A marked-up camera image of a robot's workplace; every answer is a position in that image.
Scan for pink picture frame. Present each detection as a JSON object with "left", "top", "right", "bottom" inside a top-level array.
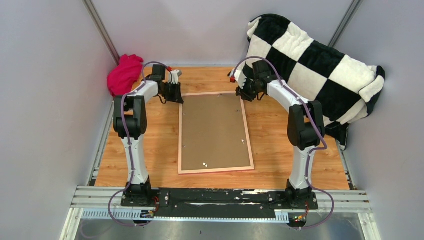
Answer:
[{"left": 178, "top": 91, "right": 255, "bottom": 175}]

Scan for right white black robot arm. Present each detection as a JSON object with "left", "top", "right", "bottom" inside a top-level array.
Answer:
[{"left": 228, "top": 60, "right": 325, "bottom": 210}]

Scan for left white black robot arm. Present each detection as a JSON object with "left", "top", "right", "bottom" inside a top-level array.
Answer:
[{"left": 113, "top": 62, "right": 184, "bottom": 207}]

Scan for magenta cloth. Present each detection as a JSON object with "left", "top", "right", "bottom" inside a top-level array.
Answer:
[{"left": 106, "top": 54, "right": 144, "bottom": 97}]

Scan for black white checkered pillow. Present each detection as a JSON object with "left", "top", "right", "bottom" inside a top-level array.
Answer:
[{"left": 236, "top": 14, "right": 385, "bottom": 149}]

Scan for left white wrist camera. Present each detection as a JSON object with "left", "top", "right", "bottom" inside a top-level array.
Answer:
[{"left": 167, "top": 69, "right": 182, "bottom": 85}]

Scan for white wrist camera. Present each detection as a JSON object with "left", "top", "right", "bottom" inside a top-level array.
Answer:
[
  {"left": 167, "top": 69, "right": 182, "bottom": 85},
  {"left": 228, "top": 70, "right": 247, "bottom": 89}
]

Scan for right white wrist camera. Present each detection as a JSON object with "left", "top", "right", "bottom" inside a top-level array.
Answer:
[{"left": 228, "top": 70, "right": 247, "bottom": 89}]

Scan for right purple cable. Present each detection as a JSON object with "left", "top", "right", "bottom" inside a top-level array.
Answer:
[{"left": 229, "top": 55, "right": 335, "bottom": 231}]

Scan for purple cable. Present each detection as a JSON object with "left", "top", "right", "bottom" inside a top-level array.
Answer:
[
  {"left": 107, "top": 61, "right": 173, "bottom": 228},
  {"left": 229, "top": 55, "right": 335, "bottom": 231}
]

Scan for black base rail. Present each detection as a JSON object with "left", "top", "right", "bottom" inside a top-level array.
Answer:
[{"left": 121, "top": 187, "right": 319, "bottom": 220}]

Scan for left aluminium corner post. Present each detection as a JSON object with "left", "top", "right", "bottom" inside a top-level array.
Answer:
[{"left": 82, "top": 0, "right": 120, "bottom": 65}]

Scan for aluminium corner post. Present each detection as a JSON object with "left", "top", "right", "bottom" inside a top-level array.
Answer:
[
  {"left": 82, "top": 0, "right": 120, "bottom": 65},
  {"left": 328, "top": 0, "right": 364, "bottom": 48}
]

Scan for right aluminium corner post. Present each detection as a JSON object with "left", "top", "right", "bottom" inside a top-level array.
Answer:
[{"left": 328, "top": 0, "right": 364, "bottom": 48}]

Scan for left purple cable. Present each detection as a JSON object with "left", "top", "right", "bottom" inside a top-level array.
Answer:
[{"left": 107, "top": 61, "right": 173, "bottom": 228}]

